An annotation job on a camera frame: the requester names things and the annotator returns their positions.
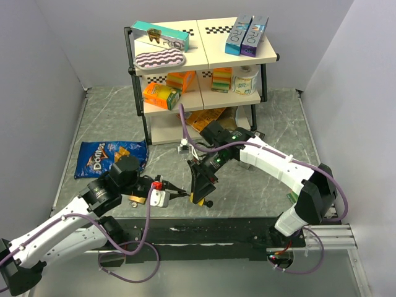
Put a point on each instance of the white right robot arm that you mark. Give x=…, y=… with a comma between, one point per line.
x=314, y=185

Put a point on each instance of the large brass padlock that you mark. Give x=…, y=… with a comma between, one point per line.
x=135, y=201

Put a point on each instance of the orange sponge box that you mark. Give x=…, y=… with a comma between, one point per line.
x=161, y=95
x=180, y=80

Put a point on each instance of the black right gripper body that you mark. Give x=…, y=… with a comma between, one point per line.
x=213, y=162

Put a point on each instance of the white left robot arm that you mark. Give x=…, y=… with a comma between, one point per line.
x=83, y=224

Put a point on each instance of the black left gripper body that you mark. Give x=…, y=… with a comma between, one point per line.
x=138, y=186

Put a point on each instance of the blue toothpaste box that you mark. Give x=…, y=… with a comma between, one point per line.
x=237, y=34

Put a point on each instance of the orange snack packet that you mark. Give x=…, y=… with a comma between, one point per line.
x=198, y=120

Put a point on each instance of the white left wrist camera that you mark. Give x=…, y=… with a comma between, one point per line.
x=158, y=196

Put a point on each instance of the teal toothpaste box lying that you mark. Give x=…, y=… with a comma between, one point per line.
x=157, y=35

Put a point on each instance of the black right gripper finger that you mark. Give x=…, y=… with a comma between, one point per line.
x=208, y=180
x=195, y=179

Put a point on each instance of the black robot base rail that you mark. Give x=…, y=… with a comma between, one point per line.
x=207, y=238

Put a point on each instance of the toilet paper roll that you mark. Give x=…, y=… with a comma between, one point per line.
x=244, y=79

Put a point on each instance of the orange sponge box front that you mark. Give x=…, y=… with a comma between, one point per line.
x=161, y=95

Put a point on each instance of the blue Doritos chip bag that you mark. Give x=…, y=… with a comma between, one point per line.
x=95, y=158

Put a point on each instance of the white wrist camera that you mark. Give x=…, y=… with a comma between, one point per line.
x=158, y=196
x=184, y=147

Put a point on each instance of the orange sponge pack on table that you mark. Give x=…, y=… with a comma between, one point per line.
x=292, y=197

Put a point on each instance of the purple toothpaste box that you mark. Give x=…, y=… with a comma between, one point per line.
x=254, y=35

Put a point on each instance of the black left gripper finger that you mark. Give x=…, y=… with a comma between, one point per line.
x=178, y=195
x=171, y=187

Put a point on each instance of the colourful sponge stack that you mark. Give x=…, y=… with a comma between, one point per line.
x=221, y=79

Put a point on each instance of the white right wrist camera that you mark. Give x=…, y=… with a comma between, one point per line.
x=184, y=147

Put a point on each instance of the beige three-tier shelf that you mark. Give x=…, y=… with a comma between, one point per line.
x=206, y=52

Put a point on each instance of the orange sponge box rear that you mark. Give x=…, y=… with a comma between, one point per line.
x=180, y=80

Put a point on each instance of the brown seed bag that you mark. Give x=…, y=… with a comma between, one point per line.
x=227, y=119

